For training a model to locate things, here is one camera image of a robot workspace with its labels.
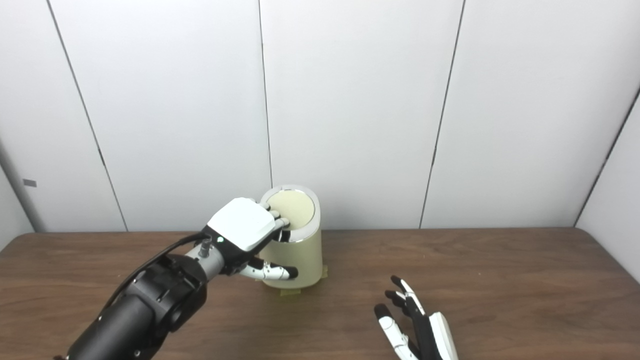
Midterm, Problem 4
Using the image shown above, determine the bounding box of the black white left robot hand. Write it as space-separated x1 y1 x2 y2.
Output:
201 197 299 281

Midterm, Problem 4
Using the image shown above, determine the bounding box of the round cream bin lid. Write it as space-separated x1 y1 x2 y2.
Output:
265 190 316 231

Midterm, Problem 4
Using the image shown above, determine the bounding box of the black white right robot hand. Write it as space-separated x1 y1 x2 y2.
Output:
374 275 459 360

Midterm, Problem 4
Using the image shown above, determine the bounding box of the cream-colored bin body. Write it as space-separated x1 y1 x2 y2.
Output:
258 185 324 289

